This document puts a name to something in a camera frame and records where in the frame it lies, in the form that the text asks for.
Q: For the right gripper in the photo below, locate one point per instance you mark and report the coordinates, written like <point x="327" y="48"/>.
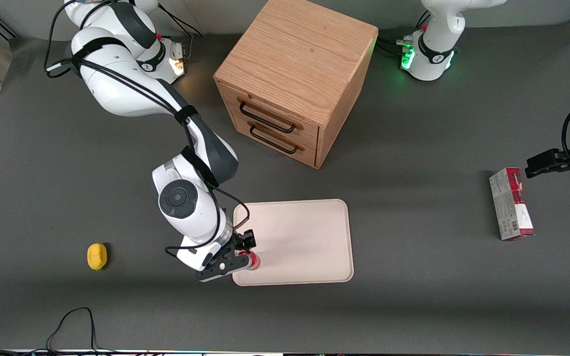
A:
<point x="240" y="243"/>

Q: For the cream rectangular tray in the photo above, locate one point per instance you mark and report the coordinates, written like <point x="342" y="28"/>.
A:
<point x="305" y="242"/>

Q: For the grey and red carton box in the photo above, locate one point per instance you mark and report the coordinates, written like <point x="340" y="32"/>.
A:
<point x="511" y="205"/>

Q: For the wooden drawer cabinet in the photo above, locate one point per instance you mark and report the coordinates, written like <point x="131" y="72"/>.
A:
<point x="300" y="49"/>

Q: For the red coke bottle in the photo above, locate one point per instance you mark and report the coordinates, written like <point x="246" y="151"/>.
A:
<point x="254" y="260"/>

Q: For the yellow lemon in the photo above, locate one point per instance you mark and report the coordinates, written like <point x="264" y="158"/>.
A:
<point x="97" y="256"/>

